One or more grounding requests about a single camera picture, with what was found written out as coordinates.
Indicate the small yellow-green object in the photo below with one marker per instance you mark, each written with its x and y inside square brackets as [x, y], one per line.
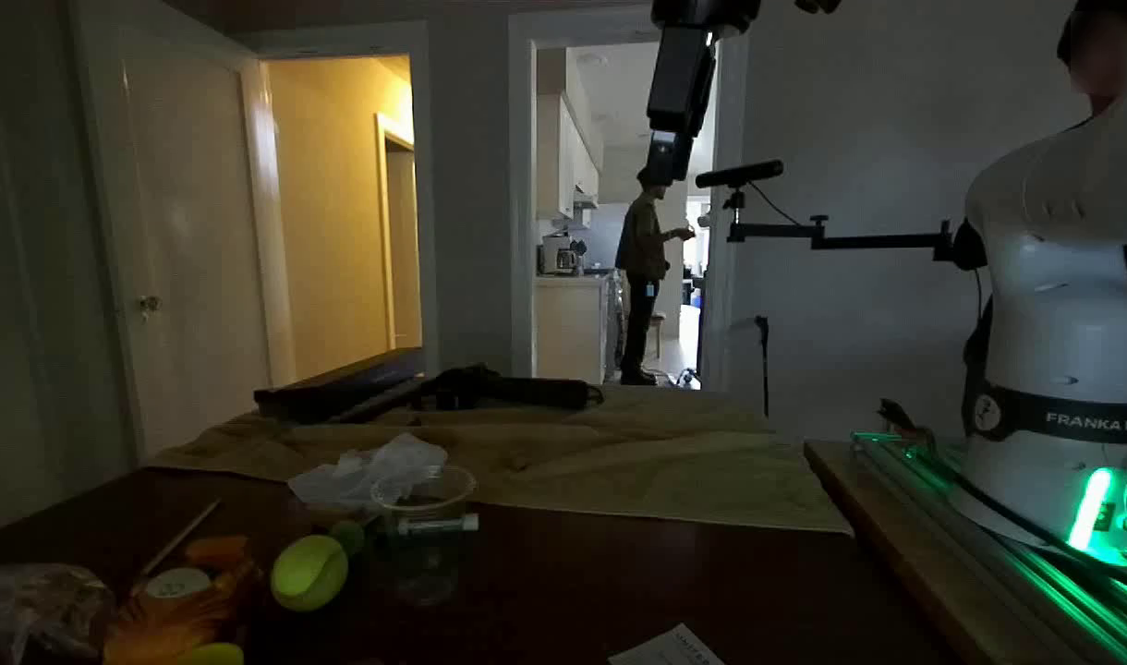
[211, 657]

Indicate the clear crinkled plastic bag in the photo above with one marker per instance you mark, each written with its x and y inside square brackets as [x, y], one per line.
[30, 609]

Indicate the clear plastic cup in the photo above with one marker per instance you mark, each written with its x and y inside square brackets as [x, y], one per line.
[425, 576]

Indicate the tan tablecloth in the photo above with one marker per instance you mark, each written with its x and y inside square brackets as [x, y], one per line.
[611, 463]

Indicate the white kitchen cabinet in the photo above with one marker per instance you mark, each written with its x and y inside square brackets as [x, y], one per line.
[573, 326]

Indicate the white door with knob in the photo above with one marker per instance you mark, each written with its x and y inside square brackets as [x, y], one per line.
[192, 247]

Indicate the black stereo camera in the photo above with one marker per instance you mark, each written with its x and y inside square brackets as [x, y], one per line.
[739, 177]

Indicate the wooden hallway door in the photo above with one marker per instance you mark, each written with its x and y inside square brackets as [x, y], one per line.
[402, 236]

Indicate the small green ball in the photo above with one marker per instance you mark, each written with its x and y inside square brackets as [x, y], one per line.
[349, 536]

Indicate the dark marker with white end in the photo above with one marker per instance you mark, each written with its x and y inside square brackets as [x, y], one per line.
[439, 523]

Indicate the crumpled white plastic wrap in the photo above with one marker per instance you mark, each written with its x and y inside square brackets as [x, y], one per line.
[370, 475]

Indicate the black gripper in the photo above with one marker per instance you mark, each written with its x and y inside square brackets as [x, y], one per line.
[680, 78]

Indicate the orange tiger plush toy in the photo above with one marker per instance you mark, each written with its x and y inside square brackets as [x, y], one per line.
[175, 609]

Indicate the yellow-green tennis ball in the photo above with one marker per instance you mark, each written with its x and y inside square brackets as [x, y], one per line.
[308, 576]

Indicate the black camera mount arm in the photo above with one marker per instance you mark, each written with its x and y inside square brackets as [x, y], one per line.
[834, 236]

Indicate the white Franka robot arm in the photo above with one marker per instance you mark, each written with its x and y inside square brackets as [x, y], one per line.
[1053, 307]

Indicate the standing person in dark clothes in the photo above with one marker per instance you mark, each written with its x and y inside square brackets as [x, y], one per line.
[641, 280]

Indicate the thin wooden stick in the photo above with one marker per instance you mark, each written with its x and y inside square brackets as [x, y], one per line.
[180, 536]

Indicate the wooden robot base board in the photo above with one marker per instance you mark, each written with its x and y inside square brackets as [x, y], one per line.
[953, 580]

